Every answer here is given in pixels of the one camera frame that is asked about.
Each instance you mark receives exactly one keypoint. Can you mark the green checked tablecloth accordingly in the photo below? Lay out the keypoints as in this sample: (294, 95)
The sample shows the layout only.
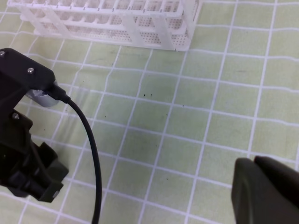
(169, 125)

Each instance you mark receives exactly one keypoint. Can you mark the white plastic test tube rack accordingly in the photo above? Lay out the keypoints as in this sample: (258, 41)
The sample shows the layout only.
(152, 24)

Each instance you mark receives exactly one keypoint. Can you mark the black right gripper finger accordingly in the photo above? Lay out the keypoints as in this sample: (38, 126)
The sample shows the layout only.
(265, 191)

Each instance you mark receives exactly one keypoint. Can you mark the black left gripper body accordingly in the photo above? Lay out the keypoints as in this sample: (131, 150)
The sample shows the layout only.
(26, 169)

